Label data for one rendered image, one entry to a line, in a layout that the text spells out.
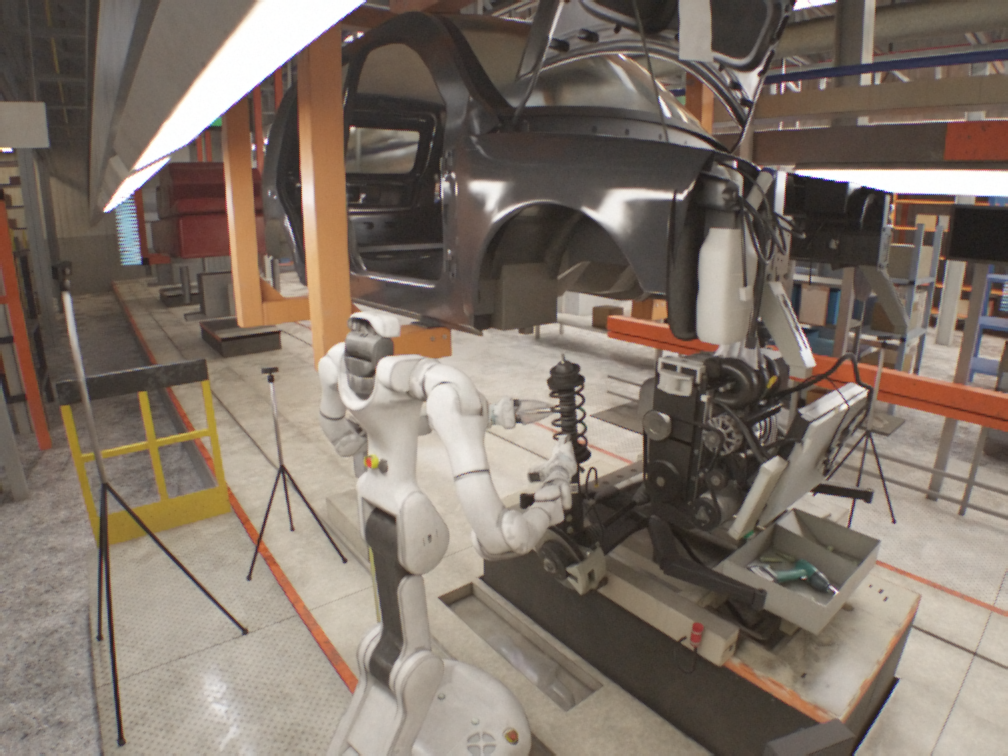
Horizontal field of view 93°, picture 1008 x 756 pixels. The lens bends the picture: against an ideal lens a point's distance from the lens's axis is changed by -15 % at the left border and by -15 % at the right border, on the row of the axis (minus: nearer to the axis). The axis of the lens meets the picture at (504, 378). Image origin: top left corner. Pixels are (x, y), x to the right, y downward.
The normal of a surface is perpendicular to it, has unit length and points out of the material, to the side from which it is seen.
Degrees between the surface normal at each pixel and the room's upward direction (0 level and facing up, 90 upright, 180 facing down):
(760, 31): 116
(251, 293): 90
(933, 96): 90
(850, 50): 90
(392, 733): 54
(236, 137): 90
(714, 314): 100
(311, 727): 0
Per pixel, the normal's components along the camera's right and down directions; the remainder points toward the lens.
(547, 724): 0.00, -0.96
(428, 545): 0.78, 0.16
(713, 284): -0.76, 0.36
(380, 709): -0.50, -0.46
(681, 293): 0.62, 0.19
